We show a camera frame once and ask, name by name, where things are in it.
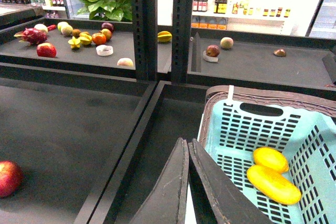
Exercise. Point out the red apple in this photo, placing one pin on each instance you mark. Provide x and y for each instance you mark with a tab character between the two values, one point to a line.
11	178
46	50

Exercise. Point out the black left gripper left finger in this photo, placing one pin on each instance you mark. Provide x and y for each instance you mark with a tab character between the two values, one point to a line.
166	203

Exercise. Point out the white grocery shelf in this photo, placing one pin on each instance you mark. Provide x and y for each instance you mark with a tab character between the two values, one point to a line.
249	1

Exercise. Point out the yellow lemon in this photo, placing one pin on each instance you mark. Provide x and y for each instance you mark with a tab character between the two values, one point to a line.
271	158

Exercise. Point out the pale green round fruit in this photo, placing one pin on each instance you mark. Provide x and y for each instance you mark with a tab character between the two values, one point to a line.
226	43

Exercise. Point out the yellow star fruit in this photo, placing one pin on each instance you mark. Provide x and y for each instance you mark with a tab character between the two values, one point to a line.
164	36
74	43

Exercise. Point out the light blue plastic basket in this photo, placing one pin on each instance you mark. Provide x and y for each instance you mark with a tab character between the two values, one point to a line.
230	131

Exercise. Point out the pale peach fruit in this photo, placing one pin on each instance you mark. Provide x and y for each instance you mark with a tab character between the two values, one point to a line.
126	62

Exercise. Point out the dark red fruit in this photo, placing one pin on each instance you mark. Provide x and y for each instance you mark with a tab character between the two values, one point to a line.
212	51

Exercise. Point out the black perforated shelf post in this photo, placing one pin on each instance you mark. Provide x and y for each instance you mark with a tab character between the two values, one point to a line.
145	30

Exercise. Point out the white tape roll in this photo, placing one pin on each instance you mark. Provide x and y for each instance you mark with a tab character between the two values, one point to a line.
104	50

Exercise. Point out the yellow mango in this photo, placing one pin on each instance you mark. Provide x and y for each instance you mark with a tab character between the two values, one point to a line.
273	185

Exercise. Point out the brown halved fruit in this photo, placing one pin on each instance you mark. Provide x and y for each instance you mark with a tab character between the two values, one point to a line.
280	52

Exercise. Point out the orange persimmon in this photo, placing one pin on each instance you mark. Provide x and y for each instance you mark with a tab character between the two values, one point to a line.
99	39

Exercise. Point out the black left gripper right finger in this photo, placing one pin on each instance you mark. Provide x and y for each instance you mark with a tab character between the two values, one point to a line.
215	197

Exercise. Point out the pink dragon fruit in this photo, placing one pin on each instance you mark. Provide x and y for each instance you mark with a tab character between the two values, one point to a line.
32	35

